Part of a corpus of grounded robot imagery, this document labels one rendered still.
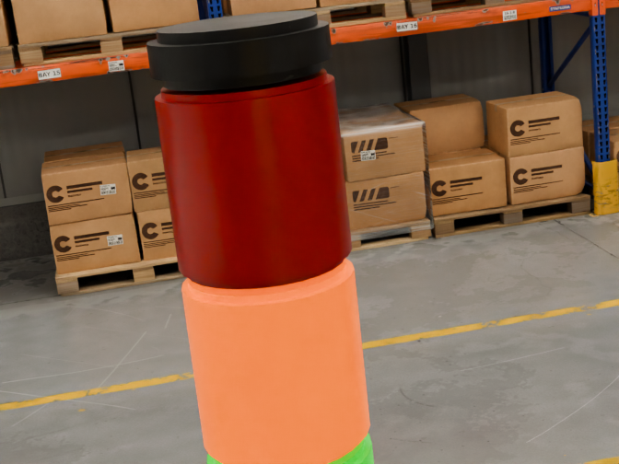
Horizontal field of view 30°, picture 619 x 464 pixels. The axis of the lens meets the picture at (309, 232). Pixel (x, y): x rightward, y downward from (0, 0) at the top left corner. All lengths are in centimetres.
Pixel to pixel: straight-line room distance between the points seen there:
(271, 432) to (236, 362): 2
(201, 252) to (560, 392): 551
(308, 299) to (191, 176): 5
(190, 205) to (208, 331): 4
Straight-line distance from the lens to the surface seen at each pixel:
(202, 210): 31
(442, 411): 566
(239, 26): 30
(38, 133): 931
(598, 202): 877
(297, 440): 33
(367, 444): 35
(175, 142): 31
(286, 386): 32
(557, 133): 867
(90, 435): 592
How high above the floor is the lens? 237
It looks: 15 degrees down
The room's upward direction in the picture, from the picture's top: 6 degrees counter-clockwise
